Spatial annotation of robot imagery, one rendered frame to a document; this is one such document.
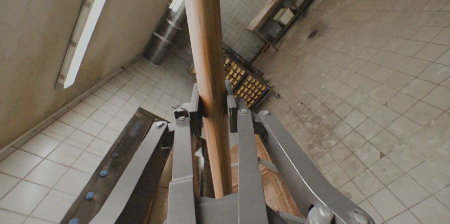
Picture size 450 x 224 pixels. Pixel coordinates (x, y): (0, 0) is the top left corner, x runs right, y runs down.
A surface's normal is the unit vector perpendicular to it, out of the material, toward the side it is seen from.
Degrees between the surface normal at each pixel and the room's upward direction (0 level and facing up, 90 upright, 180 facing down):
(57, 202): 90
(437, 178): 0
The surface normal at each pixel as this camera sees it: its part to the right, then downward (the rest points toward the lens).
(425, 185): -0.79, -0.51
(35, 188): 0.61, -0.73
